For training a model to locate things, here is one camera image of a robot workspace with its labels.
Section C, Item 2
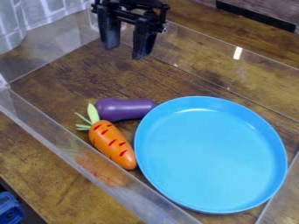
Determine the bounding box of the clear acrylic enclosure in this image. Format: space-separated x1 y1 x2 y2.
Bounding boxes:
0 7 299 224

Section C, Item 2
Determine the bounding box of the orange toy carrot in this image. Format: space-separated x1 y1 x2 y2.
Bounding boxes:
76 103 136 170

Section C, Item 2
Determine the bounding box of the white patterned curtain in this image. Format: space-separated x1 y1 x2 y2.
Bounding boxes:
0 0 91 54

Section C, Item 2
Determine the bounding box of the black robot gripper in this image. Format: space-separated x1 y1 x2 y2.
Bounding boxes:
91 0 171 60

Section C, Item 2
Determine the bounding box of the blue object at corner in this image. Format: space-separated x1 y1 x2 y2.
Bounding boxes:
0 192 25 224

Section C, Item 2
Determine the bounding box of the purple toy eggplant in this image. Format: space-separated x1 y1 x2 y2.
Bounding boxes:
95 98 158 123

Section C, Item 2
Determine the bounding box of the blue plastic plate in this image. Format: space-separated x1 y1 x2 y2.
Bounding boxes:
135 96 287 214

